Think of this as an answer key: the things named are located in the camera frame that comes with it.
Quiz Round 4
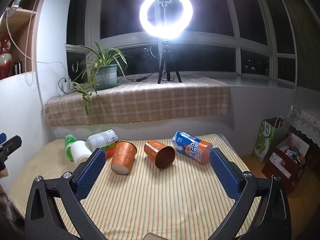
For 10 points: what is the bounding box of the white power adapter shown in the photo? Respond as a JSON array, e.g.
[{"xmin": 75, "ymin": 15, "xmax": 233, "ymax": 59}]
[{"xmin": 58, "ymin": 77, "xmax": 73, "ymax": 96}]

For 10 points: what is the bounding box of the beige plaid cloth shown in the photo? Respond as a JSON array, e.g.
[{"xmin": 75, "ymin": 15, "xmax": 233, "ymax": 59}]
[{"xmin": 44, "ymin": 76, "xmax": 230, "ymax": 127}]

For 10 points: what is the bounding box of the clear labelled plastic bottle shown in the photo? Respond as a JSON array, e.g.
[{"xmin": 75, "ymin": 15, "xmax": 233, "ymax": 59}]
[{"xmin": 87, "ymin": 129, "xmax": 119, "ymax": 151}]

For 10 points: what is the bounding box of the red and green packet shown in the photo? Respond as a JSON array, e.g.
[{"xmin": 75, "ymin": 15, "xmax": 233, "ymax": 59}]
[{"xmin": 105, "ymin": 142, "xmax": 118, "ymax": 159}]

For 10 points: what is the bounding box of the white ring light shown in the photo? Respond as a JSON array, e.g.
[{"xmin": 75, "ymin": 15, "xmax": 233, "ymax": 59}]
[{"xmin": 139, "ymin": 0, "xmax": 194, "ymax": 41}]

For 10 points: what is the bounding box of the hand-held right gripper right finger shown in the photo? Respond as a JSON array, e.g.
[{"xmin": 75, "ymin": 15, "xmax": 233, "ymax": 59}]
[{"xmin": 209, "ymin": 147, "xmax": 292, "ymax": 240}]

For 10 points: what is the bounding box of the black tripod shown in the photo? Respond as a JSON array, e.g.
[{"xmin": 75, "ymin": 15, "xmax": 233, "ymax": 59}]
[{"xmin": 157, "ymin": 40, "xmax": 182, "ymax": 84}]

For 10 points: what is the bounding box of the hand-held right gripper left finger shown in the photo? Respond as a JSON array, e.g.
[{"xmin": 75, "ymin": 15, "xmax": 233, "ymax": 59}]
[{"xmin": 24, "ymin": 147, "xmax": 107, "ymax": 240}]

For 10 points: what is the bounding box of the red vase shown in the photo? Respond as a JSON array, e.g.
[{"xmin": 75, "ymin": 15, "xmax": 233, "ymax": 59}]
[{"xmin": 0, "ymin": 33, "xmax": 13, "ymax": 80}]

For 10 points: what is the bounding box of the wooden shelf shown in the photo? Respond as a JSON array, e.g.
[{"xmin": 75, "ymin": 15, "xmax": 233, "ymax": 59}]
[{"xmin": 0, "ymin": 0, "xmax": 48, "ymax": 80}]

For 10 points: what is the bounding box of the spider plant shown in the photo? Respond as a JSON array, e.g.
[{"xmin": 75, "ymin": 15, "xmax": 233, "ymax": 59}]
[{"xmin": 67, "ymin": 42, "xmax": 129, "ymax": 116}]

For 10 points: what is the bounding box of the white cable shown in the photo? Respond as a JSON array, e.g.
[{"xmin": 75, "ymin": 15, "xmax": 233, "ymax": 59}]
[{"xmin": 5, "ymin": 0, "xmax": 66, "ymax": 87}]

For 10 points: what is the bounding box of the green plant pot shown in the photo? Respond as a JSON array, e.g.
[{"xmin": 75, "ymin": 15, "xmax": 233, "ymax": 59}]
[{"xmin": 95, "ymin": 64, "xmax": 120, "ymax": 91}]

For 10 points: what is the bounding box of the white lace cloth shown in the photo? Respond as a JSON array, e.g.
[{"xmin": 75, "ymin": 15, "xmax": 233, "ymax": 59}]
[{"xmin": 287, "ymin": 105, "xmax": 320, "ymax": 153}]

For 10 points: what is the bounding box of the green plastic bottle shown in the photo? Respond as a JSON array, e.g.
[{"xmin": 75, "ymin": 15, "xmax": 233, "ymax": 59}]
[{"xmin": 64, "ymin": 134, "xmax": 79, "ymax": 159}]

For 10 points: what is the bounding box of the orange patterned paper cup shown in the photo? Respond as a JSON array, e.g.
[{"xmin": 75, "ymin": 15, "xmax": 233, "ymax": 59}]
[
  {"xmin": 144, "ymin": 140, "xmax": 176, "ymax": 170},
  {"xmin": 111, "ymin": 141, "xmax": 138, "ymax": 175}
]

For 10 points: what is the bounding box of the black cable with controller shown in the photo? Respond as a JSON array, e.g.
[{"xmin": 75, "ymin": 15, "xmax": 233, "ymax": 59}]
[{"xmin": 124, "ymin": 72, "xmax": 160, "ymax": 83}]

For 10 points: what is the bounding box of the green paper bag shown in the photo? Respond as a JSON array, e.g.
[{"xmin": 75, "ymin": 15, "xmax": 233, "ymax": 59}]
[{"xmin": 252, "ymin": 117, "xmax": 286, "ymax": 164}]

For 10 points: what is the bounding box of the dark red cardboard box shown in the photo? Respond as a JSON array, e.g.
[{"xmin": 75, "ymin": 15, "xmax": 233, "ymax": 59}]
[{"xmin": 261, "ymin": 132, "xmax": 311, "ymax": 196}]

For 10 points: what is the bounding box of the blue and orange drink can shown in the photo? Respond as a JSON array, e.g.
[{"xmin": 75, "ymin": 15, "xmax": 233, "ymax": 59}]
[{"xmin": 172, "ymin": 131, "xmax": 213, "ymax": 164}]

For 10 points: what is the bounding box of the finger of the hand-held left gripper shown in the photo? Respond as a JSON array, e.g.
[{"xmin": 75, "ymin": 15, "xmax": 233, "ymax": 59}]
[{"xmin": 0, "ymin": 132, "xmax": 22, "ymax": 171}]

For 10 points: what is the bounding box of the white plastic bottle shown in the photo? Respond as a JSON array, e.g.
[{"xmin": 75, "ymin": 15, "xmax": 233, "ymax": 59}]
[{"xmin": 70, "ymin": 140, "xmax": 93, "ymax": 162}]

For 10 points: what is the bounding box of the white window frame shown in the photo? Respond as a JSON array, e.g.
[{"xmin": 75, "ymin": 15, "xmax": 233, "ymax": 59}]
[{"xmin": 66, "ymin": 0, "xmax": 298, "ymax": 87}]

